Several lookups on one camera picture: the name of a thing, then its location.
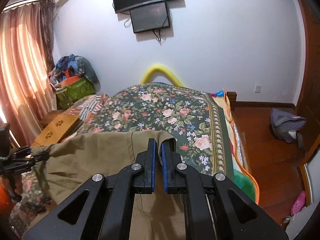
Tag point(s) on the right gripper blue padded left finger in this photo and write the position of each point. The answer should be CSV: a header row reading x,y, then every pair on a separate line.
x,y
101,208

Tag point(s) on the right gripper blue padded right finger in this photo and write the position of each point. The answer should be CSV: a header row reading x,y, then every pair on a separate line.
x,y
214,206

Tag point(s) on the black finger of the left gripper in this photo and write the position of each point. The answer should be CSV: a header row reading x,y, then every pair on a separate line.
x,y
20,160

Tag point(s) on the olive khaki cargo pants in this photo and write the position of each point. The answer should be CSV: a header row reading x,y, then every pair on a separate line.
x,y
71,163

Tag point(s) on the bamboo lap desk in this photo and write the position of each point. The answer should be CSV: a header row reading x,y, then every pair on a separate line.
x,y
56,130

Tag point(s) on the pink orange window curtain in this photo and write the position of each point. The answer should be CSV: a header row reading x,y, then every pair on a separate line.
x,y
26,60

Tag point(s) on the green fabric storage box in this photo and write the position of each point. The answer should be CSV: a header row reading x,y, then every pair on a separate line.
x,y
70,94

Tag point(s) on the striped patchwork blanket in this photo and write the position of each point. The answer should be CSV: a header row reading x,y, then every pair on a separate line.
x,y
87,106

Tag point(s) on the pink croc sandal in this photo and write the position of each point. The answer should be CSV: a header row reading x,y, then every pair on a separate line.
x,y
298,204

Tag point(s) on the dark floral bed quilt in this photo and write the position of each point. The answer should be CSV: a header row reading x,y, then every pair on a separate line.
x,y
191,117

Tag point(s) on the pile of mixed clothes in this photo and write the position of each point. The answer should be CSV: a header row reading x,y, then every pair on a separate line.
x,y
77,66

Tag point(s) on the white sliding wardrobe door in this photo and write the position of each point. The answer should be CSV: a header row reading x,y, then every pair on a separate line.
x,y
305,224

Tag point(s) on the grey purple backpack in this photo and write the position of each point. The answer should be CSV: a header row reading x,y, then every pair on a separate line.
x,y
286,126

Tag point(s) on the white wall socket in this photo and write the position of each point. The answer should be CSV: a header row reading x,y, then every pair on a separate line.
x,y
257,89

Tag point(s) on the small black wall monitor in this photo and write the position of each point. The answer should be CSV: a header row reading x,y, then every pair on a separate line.
x,y
150,17

